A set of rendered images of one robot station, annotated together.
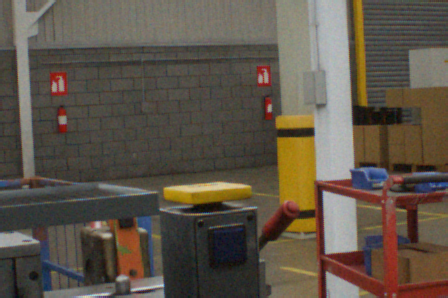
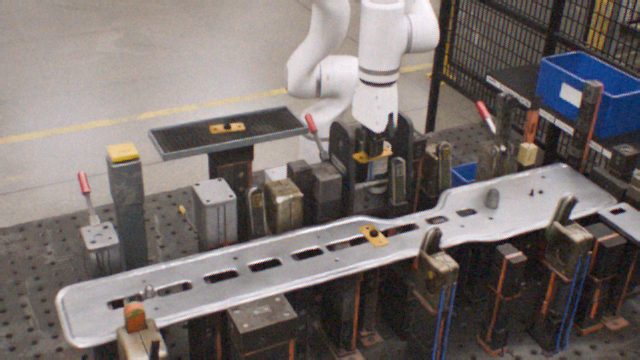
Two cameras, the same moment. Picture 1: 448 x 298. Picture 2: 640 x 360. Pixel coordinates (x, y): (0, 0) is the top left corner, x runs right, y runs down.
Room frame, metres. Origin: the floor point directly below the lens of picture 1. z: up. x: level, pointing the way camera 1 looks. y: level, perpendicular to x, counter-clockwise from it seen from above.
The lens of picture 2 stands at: (2.32, 0.47, 2.03)
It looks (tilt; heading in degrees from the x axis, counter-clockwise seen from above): 31 degrees down; 180
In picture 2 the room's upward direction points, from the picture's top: 3 degrees clockwise
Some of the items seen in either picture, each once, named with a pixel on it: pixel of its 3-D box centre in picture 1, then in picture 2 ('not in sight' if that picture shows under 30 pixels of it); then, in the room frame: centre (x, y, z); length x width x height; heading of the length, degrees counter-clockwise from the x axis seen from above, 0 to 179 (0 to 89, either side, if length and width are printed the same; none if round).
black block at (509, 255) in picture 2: not in sight; (502, 301); (0.90, 0.92, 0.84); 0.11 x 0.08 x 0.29; 27
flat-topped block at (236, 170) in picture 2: not in sight; (231, 210); (0.68, 0.24, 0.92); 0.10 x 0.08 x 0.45; 117
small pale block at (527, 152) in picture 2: not in sight; (517, 202); (0.52, 1.03, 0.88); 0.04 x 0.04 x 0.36; 27
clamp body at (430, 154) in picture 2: not in sight; (428, 208); (0.57, 0.77, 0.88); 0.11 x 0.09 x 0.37; 27
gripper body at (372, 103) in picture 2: not in sight; (376, 98); (0.90, 0.58, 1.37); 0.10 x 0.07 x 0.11; 35
